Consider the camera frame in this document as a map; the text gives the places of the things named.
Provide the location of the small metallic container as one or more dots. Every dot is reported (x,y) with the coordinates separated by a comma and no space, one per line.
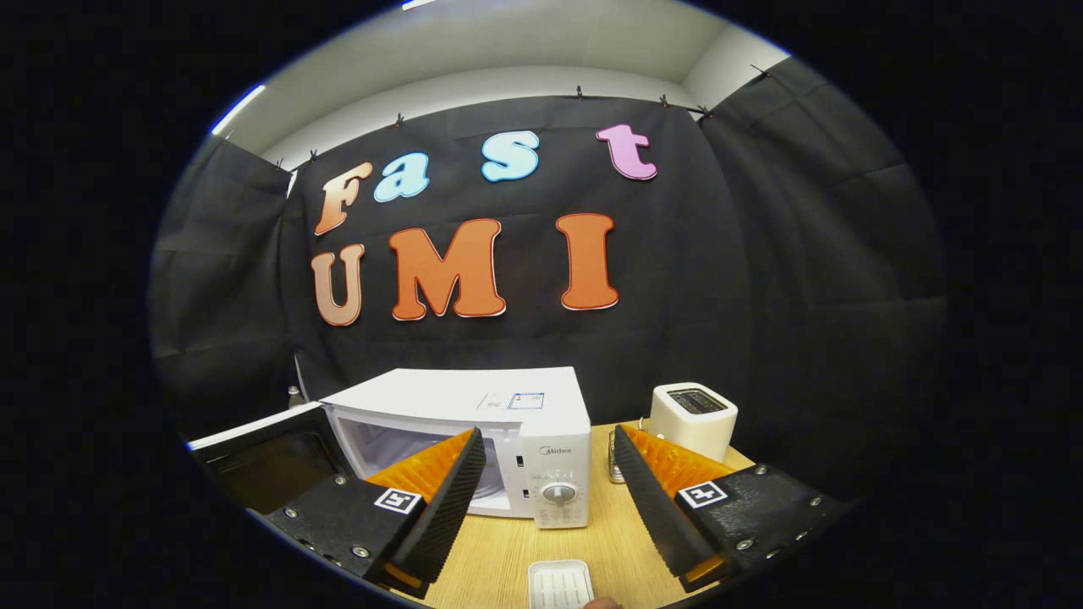
(611,461)

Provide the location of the white toaster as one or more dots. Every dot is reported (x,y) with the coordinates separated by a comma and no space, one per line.
(689,427)

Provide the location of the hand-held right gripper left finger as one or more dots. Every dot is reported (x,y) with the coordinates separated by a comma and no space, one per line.
(444,516)

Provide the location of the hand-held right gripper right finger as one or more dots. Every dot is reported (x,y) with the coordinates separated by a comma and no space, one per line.
(656,507)

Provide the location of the ceiling light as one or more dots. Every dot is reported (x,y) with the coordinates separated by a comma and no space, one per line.
(419,4)
(239,108)

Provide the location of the black backdrop cloth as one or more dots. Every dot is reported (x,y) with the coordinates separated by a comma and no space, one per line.
(761,296)

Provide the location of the white microwave oven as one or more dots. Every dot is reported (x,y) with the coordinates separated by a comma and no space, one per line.
(457,393)

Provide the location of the row of black cloth clips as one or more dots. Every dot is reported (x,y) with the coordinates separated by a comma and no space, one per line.
(579,91)

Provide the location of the small white ribbed dish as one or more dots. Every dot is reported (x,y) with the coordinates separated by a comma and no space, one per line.
(558,584)

